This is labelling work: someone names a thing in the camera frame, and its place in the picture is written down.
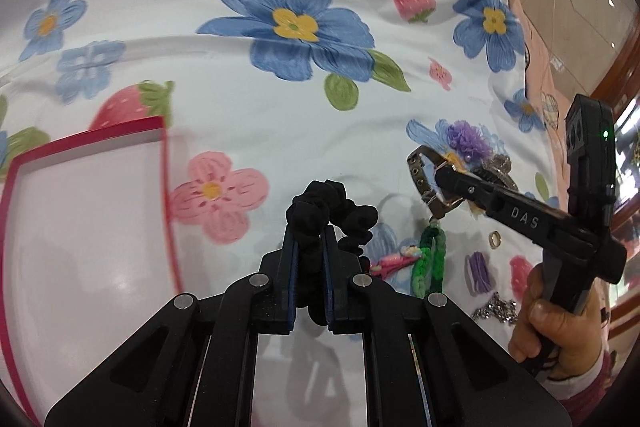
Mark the purple fluffy scrunchie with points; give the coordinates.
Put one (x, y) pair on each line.
(468, 141)

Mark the red white tray box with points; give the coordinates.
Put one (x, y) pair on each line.
(87, 255)

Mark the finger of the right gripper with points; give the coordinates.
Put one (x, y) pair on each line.
(490, 197)

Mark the dark beaded hair claw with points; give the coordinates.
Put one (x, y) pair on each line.
(496, 169)

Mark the right hand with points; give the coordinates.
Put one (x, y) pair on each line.
(578, 337)

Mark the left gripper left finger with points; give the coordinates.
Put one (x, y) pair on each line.
(287, 277)

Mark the pink hair clip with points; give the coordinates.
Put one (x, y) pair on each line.
(392, 263)

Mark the pink patterned blanket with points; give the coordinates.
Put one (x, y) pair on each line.
(550, 104)

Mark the floral bed sheet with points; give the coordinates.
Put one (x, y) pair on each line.
(261, 97)

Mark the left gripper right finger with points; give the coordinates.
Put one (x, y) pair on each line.
(335, 282)

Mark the black scrunchie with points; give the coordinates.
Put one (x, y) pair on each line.
(322, 204)

